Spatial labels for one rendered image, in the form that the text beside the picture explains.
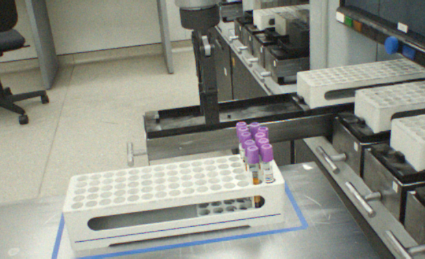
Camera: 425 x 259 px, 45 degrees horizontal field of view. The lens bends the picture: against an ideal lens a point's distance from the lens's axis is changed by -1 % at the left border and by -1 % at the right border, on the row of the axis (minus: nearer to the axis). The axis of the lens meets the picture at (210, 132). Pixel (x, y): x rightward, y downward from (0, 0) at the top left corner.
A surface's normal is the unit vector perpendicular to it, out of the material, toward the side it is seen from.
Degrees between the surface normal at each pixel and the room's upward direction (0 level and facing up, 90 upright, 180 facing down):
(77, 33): 90
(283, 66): 90
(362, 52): 90
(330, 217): 0
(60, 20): 90
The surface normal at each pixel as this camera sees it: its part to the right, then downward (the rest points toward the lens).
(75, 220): 0.12, 0.40
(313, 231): -0.08, -0.91
